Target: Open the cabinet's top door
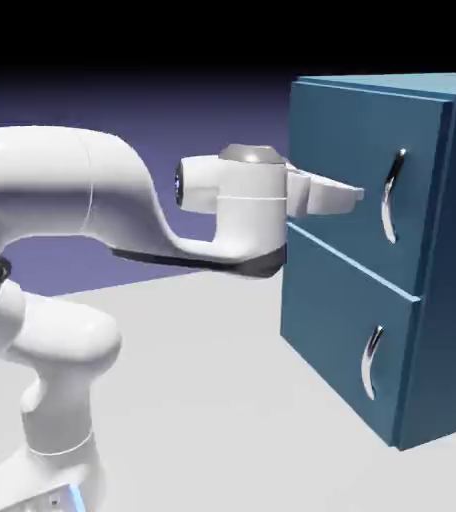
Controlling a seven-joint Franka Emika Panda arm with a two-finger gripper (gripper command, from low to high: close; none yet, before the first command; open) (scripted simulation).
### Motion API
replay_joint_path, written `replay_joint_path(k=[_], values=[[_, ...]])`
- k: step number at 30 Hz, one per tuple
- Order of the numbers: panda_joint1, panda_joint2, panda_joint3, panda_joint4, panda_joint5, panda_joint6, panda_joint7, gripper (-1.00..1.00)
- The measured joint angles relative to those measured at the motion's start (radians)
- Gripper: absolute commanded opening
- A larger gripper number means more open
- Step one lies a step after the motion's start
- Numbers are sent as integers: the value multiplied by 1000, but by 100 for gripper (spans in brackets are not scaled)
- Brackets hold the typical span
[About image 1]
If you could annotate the blue cabinet door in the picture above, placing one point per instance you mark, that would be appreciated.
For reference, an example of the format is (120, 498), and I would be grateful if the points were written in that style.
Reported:
(344, 140)
(332, 320)

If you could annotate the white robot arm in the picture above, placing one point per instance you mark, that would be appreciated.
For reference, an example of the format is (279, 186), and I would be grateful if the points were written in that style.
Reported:
(52, 176)

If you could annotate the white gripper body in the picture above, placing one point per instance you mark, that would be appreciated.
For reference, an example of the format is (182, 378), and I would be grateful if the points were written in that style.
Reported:
(328, 196)

